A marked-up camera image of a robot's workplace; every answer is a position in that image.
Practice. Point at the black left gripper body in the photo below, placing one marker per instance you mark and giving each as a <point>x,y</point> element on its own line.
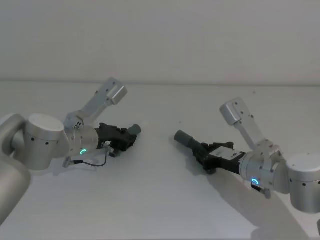
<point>110,135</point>

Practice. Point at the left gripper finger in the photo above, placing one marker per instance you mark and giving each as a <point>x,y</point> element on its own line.
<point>130,142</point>
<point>134,129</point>

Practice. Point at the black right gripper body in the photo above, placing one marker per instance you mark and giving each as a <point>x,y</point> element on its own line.
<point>225,160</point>

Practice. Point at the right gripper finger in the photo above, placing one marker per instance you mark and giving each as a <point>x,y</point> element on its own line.
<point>200,156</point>
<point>186,138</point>

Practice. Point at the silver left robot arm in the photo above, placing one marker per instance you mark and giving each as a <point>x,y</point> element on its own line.
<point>42,140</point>

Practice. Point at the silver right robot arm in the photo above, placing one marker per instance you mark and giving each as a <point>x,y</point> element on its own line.
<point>297,175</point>

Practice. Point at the white table cloth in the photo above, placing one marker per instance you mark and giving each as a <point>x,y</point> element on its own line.
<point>155,190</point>

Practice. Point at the white curtain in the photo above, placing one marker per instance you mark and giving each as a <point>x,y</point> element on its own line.
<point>160,37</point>

